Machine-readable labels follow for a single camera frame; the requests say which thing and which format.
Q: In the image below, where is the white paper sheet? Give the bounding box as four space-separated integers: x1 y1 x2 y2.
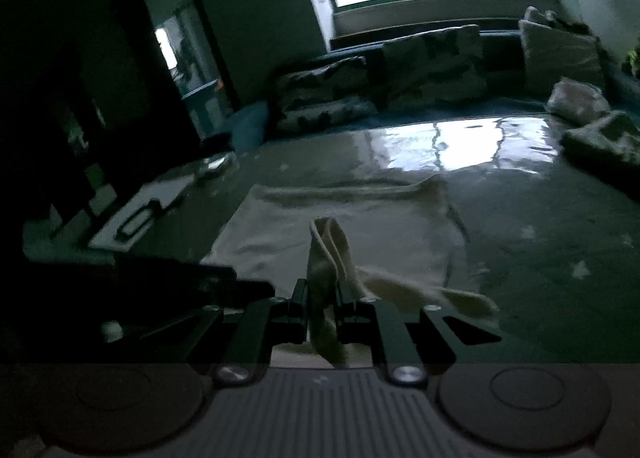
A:
88 175 195 252

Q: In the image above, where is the dark quilted star mat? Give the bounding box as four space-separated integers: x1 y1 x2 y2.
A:
124 112 640 364

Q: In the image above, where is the crumpled patterned cloth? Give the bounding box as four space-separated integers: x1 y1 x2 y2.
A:
560 111 639 173

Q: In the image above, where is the black rectangular frame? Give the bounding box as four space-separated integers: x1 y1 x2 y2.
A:
114 198 163 243

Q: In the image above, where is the blue cushion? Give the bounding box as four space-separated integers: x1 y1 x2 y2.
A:
221 101 268 152

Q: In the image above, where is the flat camouflage cushion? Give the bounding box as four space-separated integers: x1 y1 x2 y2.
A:
265 56 378 139

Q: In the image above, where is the light grey pillow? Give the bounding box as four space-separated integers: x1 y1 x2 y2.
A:
518 6 605 95

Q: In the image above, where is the dark sofa bench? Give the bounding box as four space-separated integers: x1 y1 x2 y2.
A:
265 24 541 140

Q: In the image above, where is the beige cloth garment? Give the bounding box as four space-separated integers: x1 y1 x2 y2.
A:
199 174 501 369

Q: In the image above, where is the plush toy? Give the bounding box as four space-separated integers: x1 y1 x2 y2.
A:
622 44 640 78

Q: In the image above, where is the small clear plastic box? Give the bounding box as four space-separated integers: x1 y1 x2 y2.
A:
194 151 239 184

